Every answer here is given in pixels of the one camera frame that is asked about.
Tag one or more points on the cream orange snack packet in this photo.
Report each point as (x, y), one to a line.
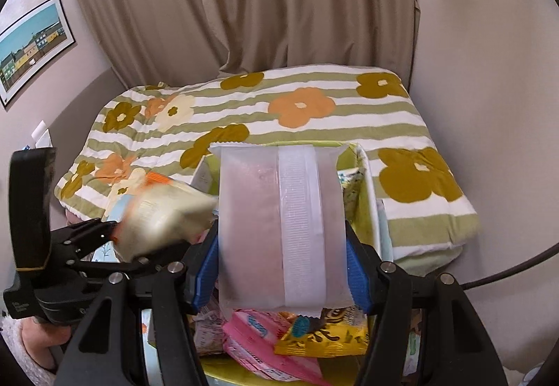
(166, 211)

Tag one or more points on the floral striped blanket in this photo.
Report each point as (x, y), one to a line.
(305, 132)

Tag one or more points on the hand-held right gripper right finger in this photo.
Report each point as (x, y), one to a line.
(358, 276)

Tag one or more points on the framed landscape picture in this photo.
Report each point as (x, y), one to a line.
(30, 49)

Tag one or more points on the person's left forearm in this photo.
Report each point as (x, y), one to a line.
(11, 338)

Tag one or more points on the beige printed snack packet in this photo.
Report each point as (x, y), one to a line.
(207, 333)

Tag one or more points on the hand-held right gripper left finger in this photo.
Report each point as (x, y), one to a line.
(205, 276)

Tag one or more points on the yellow-green storage box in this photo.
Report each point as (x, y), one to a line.
(371, 193)

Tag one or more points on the pink snack packet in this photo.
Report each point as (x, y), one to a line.
(262, 338)

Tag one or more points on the white wall socket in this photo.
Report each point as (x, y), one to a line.
(42, 134)

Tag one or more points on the daisy print blue cloth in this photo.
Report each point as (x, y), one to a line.
(383, 233)

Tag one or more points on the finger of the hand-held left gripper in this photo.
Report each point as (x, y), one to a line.
(87, 231)
(139, 266)

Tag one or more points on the yellow green snack packet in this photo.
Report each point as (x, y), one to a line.
(351, 193)

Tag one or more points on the translucent white snack packet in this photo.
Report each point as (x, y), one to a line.
(253, 228)

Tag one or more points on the person's left hand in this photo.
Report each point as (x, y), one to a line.
(39, 338)

